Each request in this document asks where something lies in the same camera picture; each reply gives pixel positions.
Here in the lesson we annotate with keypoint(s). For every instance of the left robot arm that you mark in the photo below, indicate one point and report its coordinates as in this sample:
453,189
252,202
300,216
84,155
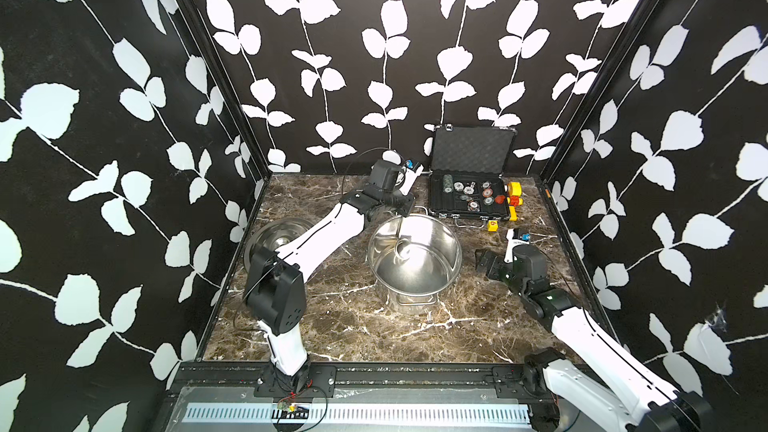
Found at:
275,291

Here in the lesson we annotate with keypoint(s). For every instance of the blue green chip stack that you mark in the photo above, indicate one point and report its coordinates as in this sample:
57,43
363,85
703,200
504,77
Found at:
448,183

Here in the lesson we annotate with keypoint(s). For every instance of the black poker chip case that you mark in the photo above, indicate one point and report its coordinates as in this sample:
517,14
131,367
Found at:
476,158

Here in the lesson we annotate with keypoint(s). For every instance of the long steel spoon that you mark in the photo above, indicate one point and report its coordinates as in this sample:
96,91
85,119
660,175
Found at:
403,239

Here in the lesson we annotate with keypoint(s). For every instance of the yellow red toy block figure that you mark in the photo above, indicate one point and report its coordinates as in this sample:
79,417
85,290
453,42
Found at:
514,199

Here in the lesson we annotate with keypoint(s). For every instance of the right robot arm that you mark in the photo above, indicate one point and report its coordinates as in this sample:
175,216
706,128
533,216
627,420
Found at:
622,394

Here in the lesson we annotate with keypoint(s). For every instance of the stainless steel pot lid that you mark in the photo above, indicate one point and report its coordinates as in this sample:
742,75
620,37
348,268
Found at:
274,235

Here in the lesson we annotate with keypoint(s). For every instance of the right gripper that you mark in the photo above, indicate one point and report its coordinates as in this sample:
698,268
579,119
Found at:
498,261

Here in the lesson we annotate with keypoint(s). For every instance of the perforated metal rail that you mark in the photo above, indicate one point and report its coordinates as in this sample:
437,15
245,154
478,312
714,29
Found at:
468,415

